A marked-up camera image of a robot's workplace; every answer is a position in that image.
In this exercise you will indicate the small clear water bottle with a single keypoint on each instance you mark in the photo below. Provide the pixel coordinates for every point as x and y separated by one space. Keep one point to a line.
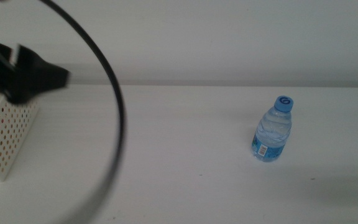
272 133

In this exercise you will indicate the white perforated plastic basket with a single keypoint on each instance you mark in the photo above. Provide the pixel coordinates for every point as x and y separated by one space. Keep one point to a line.
8 140

